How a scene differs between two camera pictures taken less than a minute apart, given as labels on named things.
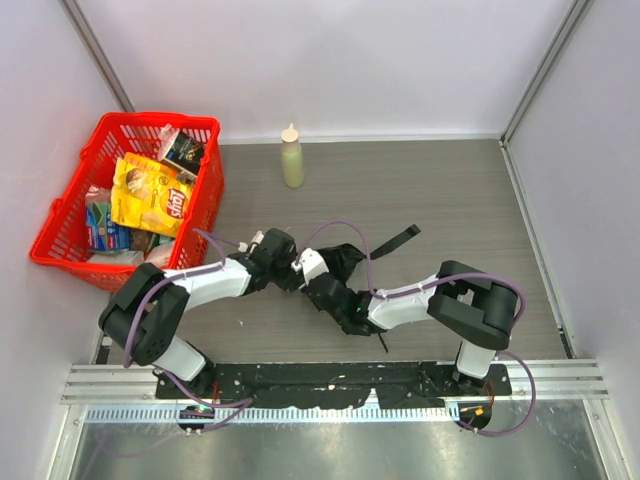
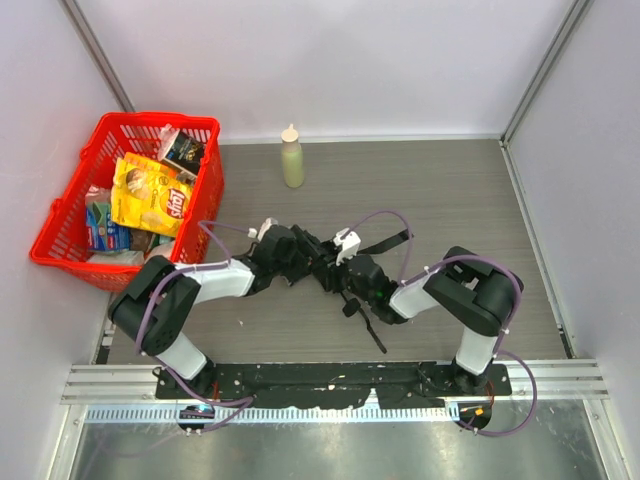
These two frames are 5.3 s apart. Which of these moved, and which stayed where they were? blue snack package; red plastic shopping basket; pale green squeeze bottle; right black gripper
Moved: right black gripper
Stayed: red plastic shopping basket; blue snack package; pale green squeeze bottle
